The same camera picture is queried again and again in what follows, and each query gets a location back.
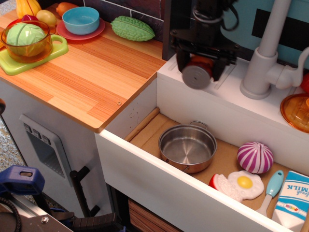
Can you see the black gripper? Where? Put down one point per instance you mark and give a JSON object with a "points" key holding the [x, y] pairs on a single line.
{"points": [[206, 40]]}

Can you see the orange toy bean can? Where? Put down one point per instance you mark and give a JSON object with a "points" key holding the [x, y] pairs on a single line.
{"points": [[197, 73]]}

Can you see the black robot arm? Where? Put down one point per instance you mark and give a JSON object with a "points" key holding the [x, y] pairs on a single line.
{"points": [[212, 11]]}

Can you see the stainless steel pot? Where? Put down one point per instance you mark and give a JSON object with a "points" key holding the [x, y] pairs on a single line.
{"points": [[188, 147]]}

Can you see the orange transparent pot lid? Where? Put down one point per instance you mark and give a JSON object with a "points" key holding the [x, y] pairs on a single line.
{"points": [[295, 111]]}

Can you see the orange transparent toy pot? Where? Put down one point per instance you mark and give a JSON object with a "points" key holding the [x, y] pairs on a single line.
{"points": [[23, 59]]}

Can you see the grey toy faucet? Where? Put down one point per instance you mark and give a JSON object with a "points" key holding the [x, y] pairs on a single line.
{"points": [[263, 70]]}

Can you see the green toy bitter gourd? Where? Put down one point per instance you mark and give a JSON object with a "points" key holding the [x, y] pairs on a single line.
{"points": [[132, 29]]}

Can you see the white toy sink basin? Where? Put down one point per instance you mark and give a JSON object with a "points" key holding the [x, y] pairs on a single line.
{"points": [[131, 159]]}

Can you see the purple striped toy onion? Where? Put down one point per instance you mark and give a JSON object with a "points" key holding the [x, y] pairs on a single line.
{"points": [[255, 157]]}

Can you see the red white toy tomato slice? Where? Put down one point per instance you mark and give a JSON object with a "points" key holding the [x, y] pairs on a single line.
{"points": [[220, 183]]}

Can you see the blue toy bowl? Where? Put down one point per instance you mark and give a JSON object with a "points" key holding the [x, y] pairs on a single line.
{"points": [[81, 20]]}

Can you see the toy fried egg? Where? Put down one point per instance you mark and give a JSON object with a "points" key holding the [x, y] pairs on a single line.
{"points": [[248, 185]]}

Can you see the blue white toy spatula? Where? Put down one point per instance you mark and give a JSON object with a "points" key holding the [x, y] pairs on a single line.
{"points": [[273, 187]]}

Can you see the pink toy plate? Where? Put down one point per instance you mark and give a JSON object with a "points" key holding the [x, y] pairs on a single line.
{"points": [[62, 31]]}

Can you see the orange toy fruit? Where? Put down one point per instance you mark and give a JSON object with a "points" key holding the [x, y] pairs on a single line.
{"points": [[65, 6]]}

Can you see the yellow toy potato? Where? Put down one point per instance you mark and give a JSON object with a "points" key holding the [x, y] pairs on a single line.
{"points": [[46, 17]]}

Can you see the toy milk carton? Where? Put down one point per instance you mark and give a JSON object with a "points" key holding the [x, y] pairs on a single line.
{"points": [[293, 202]]}

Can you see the grey toy oven panel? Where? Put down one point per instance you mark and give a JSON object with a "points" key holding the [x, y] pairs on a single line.
{"points": [[48, 147]]}

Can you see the green toy cabbage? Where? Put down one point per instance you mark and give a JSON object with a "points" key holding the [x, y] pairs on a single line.
{"points": [[26, 39]]}

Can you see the red toy vegetable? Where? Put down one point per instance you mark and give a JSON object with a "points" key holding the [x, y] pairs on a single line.
{"points": [[29, 19]]}

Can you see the green toy cutting board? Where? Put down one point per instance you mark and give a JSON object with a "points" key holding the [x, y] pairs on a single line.
{"points": [[11, 67]]}

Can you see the blue clamp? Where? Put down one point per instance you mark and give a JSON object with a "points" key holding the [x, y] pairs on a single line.
{"points": [[22, 180]]}

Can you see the black oven door handle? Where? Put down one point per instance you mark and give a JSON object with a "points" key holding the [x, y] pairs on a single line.
{"points": [[76, 178]]}

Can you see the black metal camera mount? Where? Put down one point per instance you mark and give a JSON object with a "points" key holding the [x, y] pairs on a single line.
{"points": [[17, 216]]}

